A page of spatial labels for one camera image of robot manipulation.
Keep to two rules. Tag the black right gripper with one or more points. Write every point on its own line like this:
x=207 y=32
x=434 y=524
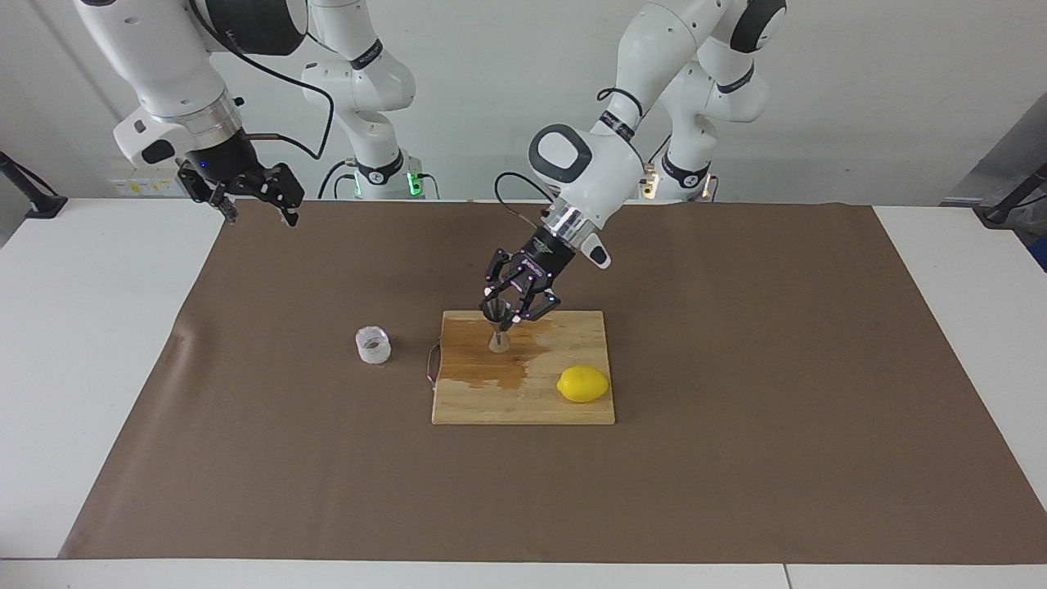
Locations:
x=225 y=164

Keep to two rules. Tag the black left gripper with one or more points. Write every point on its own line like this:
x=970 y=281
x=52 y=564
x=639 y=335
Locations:
x=542 y=258

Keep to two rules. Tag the steel double jigger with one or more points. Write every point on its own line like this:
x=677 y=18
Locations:
x=497 y=315

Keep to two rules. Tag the small clear glass cup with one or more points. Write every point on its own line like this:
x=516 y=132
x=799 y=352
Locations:
x=373 y=346

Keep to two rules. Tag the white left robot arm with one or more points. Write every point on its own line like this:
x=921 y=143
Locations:
x=589 y=172

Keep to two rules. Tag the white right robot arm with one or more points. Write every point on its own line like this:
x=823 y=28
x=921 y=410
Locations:
x=164 y=49

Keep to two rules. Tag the white power strip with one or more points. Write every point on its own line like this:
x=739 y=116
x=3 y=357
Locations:
x=143 y=186

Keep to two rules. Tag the yellow lemon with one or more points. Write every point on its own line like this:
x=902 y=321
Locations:
x=583 y=384

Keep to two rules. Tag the wooden cutting board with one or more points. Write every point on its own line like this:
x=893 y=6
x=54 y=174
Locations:
x=523 y=402

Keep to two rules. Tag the black clamp stand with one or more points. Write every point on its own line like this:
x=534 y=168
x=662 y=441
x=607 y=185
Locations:
x=1006 y=209
x=37 y=200

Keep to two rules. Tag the brown table mat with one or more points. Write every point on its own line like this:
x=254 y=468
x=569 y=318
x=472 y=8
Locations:
x=327 y=474

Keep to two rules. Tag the blue object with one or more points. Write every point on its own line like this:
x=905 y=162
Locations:
x=1041 y=254

